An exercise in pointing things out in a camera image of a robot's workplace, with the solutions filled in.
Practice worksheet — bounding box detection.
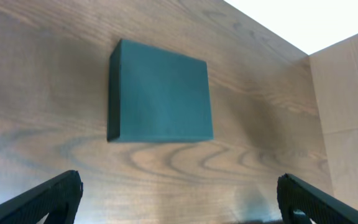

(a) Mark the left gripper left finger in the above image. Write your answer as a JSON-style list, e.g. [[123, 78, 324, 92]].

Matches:
[[0, 170, 83, 224]]

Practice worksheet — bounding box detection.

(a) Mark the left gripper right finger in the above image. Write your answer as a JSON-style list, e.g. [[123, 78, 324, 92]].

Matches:
[[277, 174, 358, 224]]

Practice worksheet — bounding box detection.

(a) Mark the black gift box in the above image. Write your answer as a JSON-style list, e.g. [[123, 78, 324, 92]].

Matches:
[[106, 39, 214, 142]]

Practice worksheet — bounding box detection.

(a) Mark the cardboard box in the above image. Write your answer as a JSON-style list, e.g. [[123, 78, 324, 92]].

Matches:
[[310, 34, 358, 210]]

